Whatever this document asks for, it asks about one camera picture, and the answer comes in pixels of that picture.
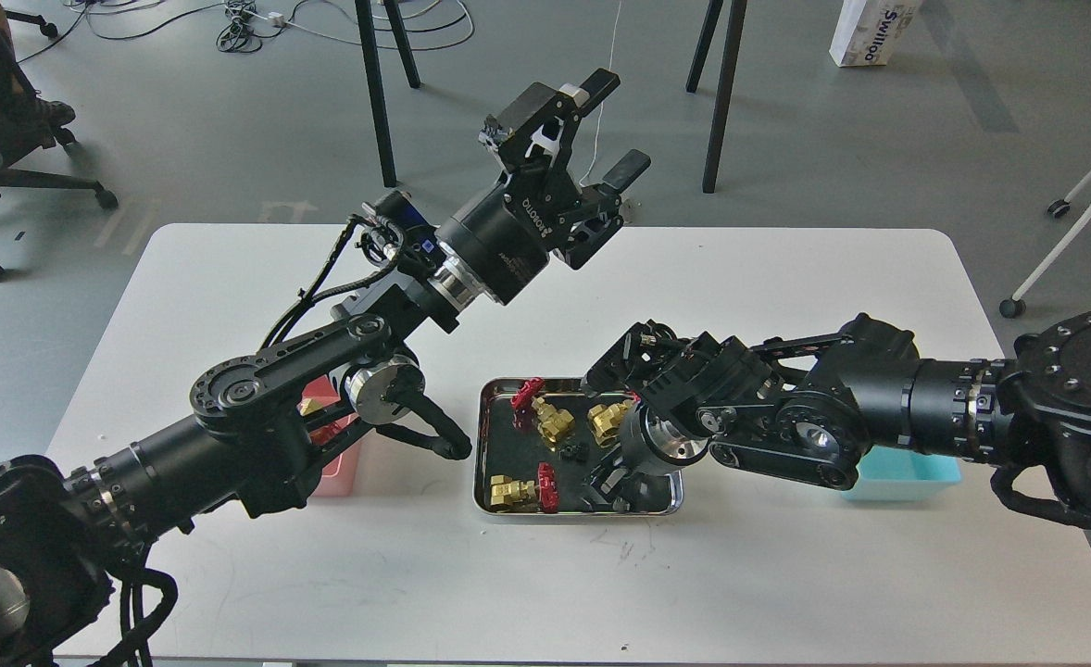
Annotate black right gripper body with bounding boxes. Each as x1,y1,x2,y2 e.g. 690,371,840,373
618,404,708,476

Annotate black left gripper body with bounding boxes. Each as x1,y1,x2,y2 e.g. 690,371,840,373
436,179,594,305

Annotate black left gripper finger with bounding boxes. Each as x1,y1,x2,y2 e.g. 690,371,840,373
479,69,621,184
554,148,651,270

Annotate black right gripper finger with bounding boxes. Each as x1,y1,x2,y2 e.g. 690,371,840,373
584,460,639,512

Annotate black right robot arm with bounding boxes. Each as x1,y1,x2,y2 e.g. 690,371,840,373
582,311,1091,529

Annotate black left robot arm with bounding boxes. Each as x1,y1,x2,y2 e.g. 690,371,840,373
0,69,650,666

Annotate small black gear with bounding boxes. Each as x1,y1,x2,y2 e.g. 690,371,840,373
558,442,591,463

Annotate blue plastic box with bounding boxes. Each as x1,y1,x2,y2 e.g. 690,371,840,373
841,446,963,502

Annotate pink plastic box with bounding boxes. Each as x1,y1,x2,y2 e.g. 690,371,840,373
300,376,365,498

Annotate white cardboard box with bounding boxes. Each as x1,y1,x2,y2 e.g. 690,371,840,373
829,1,923,68

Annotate metal tray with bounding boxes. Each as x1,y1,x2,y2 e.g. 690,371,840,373
473,377,684,521

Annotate black stand leg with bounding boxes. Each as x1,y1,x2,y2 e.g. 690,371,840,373
685,0,750,194
353,0,421,187

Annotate black floor cables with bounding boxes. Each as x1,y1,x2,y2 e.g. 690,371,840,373
8,0,477,55

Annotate white cable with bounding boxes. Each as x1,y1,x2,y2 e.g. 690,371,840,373
580,0,624,186

